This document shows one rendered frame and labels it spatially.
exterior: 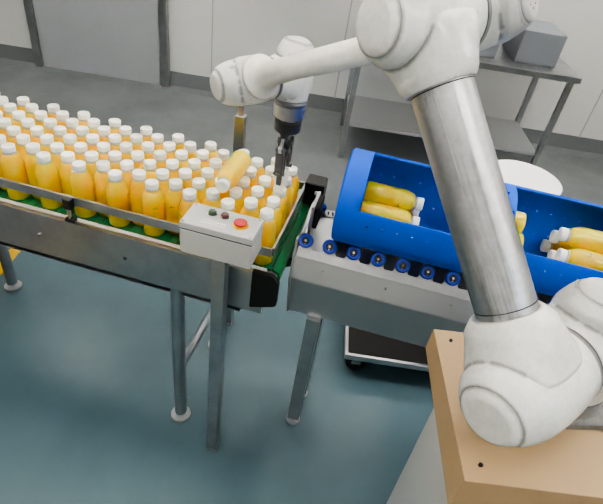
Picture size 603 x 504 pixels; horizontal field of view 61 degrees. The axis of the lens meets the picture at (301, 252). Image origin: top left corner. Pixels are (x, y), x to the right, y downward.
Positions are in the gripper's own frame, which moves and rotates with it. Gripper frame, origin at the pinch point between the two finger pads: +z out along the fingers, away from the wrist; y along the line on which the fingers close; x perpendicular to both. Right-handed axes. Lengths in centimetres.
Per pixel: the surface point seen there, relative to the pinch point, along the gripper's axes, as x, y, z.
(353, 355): -37, 27, 96
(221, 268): 7.8, -27.9, 15.3
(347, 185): -20.4, -7.7, -8.1
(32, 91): 272, 229, 110
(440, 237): -48.3, -11.1, -1.1
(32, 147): 75, -11, 2
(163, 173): 34.4, -7.8, 2.5
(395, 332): -46, -5, 44
